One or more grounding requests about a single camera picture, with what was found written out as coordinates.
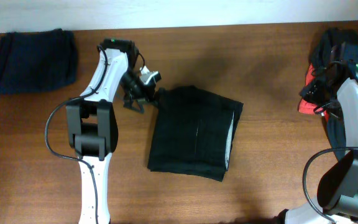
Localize black shorts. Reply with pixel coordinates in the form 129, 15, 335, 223
147, 86, 244, 182

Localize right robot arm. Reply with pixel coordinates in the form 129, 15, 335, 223
277, 42, 358, 223

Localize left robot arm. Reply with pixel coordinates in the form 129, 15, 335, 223
66, 39, 161, 223

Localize black printed t-shirt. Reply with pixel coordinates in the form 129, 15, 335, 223
300, 27, 358, 159

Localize red garment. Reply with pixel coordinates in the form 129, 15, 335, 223
298, 64, 329, 121

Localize folded navy blue garment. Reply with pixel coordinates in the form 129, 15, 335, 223
0, 29, 78, 95

